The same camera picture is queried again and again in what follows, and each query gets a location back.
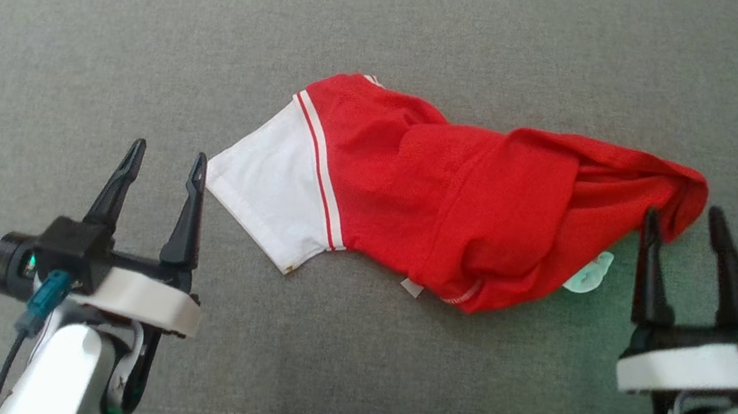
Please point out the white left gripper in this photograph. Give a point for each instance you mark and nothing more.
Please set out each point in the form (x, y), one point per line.
(143, 298)

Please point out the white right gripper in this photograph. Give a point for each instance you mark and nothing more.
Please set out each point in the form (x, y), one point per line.
(690, 363)

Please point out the red jersey white sleeves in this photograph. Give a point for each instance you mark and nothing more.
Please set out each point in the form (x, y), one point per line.
(484, 201)

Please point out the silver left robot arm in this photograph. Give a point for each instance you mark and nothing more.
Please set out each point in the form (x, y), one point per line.
(62, 373)

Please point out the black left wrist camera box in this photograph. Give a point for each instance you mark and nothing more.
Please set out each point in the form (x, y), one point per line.
(63, 252)

